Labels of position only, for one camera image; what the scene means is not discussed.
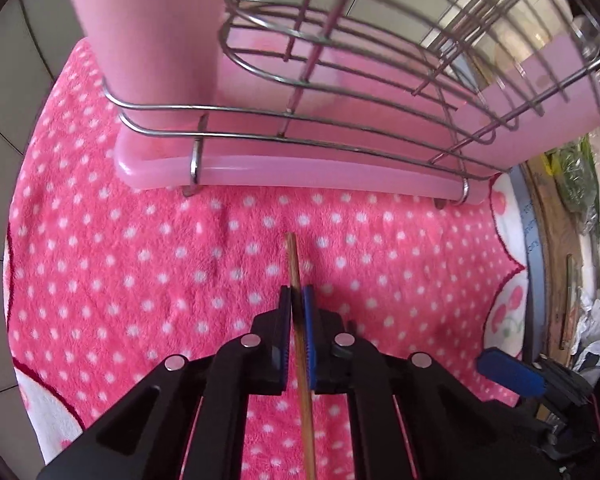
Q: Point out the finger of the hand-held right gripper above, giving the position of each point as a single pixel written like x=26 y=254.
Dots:
x=510 y=370

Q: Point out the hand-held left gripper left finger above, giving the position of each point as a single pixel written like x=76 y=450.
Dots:
x=282 y=332

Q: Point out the pink plastic utensil holder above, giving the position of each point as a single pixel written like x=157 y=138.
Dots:
x=145 y=35

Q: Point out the pink plastic drip tray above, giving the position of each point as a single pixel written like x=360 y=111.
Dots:
x=330 y=175

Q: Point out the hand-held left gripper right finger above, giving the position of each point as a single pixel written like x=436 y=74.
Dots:
x=309 y=332

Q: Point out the white plastic bag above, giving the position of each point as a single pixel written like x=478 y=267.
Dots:
x=597 y=320

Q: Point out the brown wooden chopstick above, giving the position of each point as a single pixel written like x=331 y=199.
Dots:
x=293 y=265

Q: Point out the green leafy vegetables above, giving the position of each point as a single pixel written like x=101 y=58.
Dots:
x=575 y=180

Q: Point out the pink polka dot blanket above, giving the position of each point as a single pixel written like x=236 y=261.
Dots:
x=130 y=260

